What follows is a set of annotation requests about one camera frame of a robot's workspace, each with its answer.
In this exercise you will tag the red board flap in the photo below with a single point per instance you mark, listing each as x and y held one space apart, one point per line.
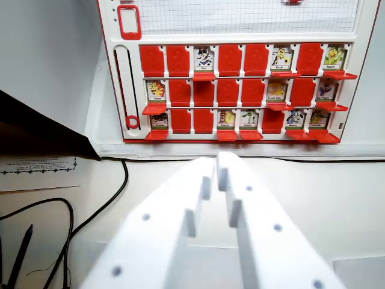
230 60

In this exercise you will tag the red and white game board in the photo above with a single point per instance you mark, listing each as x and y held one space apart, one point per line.
240 24

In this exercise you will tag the black pen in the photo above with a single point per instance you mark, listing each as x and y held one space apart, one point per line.
21 256

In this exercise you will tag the white printed paper sheet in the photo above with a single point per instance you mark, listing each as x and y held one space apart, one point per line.
39 180

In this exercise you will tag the black box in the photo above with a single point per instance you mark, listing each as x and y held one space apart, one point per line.
39 129

